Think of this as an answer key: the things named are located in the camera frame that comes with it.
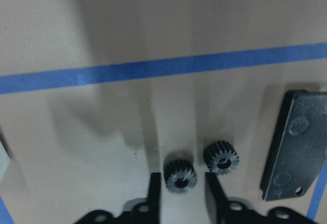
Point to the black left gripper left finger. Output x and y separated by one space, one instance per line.
153 198

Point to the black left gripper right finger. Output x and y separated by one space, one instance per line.
215 199

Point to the black brake pad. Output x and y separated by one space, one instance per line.
298 146

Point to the small black bearing gear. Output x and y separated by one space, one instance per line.
180 176

